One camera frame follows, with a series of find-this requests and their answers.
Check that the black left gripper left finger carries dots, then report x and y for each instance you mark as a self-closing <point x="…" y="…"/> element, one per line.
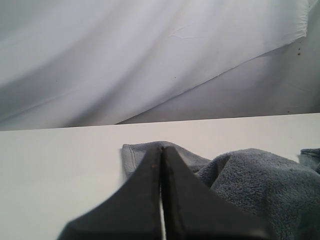
<point x="132" y="213"/>

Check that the grey fleece towel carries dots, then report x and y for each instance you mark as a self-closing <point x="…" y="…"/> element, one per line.
<point x="284" y="192"/>

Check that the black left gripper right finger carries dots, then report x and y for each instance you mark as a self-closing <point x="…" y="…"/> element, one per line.
<point x="194" y="212"/>

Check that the white backdrop cloth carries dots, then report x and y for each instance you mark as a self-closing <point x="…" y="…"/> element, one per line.
<point x="74" y="63"/>

